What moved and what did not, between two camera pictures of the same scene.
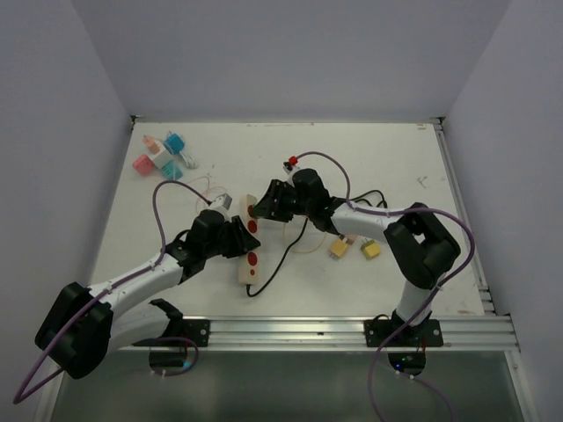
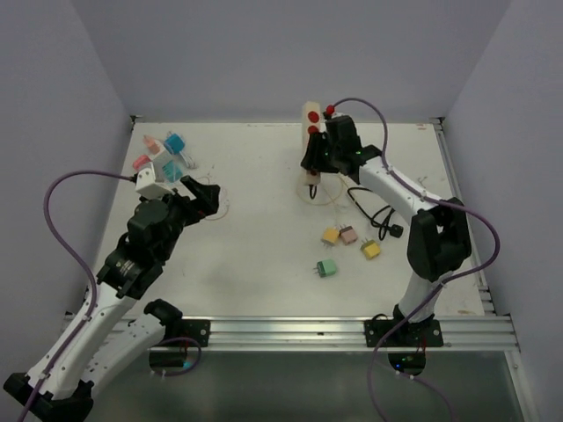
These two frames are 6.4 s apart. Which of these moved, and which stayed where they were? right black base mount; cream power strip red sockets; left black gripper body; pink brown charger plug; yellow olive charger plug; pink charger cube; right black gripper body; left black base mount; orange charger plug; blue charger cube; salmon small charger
Moved: cream power strip red sockets; left black gripper body; right black gripper body; orange charger plug
Stayed: right black base mount; pink charger cube; pink brown charger plug; yellow olive charger plug; blue charger cube; salmon small charger; left black base mount
